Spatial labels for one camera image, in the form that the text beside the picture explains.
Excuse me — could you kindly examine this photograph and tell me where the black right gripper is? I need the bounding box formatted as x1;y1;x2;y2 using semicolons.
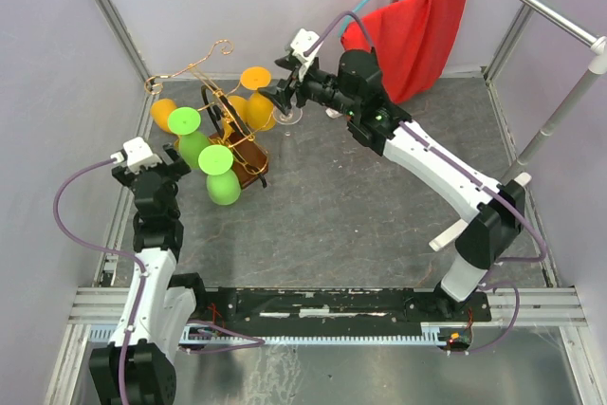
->
256;55;358;119

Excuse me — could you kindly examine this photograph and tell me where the clear wine glass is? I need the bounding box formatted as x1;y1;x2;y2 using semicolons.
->
272;106;303;137

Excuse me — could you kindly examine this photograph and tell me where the orange plastic goblet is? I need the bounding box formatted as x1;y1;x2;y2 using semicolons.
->
222;95;248;138
240;66;276;131
150;98;180;149

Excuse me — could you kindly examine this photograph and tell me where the green plastic goblet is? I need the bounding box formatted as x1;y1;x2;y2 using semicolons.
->
168;107;211;170
198;144;241;206

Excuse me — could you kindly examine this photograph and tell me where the gold wire wine glass rack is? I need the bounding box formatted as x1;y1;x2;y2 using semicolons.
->
144;39;269;189

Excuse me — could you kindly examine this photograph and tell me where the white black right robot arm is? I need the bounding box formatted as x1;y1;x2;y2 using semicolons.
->
264;49;525;321

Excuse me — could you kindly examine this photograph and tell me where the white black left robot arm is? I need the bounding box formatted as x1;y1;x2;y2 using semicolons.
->
89;95;251;404

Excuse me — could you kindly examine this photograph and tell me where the red cloth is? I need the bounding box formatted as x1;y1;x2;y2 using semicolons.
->
361;0;467;104

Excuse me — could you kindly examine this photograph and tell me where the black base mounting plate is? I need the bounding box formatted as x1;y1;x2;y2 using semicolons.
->
191;287;491;338

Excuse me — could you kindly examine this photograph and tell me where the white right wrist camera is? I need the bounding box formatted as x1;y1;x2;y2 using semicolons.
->
285;28;320;68

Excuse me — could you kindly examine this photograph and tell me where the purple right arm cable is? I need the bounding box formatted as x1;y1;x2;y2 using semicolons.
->
303;9;549;359

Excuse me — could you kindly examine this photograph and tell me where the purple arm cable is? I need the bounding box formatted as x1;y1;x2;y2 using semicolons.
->
303;9;549;359
52;160;267;405

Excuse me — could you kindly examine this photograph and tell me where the white cable duct rail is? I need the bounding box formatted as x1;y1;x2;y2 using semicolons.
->
89;322;475;344

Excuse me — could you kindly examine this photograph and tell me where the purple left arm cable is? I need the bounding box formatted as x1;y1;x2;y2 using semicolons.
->
52;160;267;405

